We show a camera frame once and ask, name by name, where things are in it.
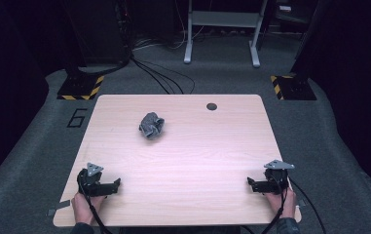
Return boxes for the white floor cables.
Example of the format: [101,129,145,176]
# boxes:
[132,19,208,53]

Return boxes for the black striped stand base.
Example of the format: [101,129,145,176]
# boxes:
[56,74,106,101]
[270,74,318,101]

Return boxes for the person's right hand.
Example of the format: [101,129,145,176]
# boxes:
[265,187,298,219]

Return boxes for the black floor cables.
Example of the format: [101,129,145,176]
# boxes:
[130,56,197,96]

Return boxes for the dark cabinet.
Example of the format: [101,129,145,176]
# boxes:
[61,0,132,67]

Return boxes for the person's left hand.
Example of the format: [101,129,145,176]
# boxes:
[70,191,107,226]

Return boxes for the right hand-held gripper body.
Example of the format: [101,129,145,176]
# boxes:
[263,159,296,196]

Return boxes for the white metal stand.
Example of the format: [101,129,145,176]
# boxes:
[183,0,269,69]

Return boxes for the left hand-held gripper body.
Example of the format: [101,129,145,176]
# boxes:
[76,162,110,198]

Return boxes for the grey cloth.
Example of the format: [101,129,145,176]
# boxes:
[138,111,166,140]

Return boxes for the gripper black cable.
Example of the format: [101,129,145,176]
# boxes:
[261,174,289,234]
[76,169,115,234]

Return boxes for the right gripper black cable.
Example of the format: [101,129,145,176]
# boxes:
[261,174,289,234]

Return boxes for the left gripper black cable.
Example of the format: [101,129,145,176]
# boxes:
[76,169,115,234]

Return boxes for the black cable beside table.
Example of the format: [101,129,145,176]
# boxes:
[288,177,327,234]

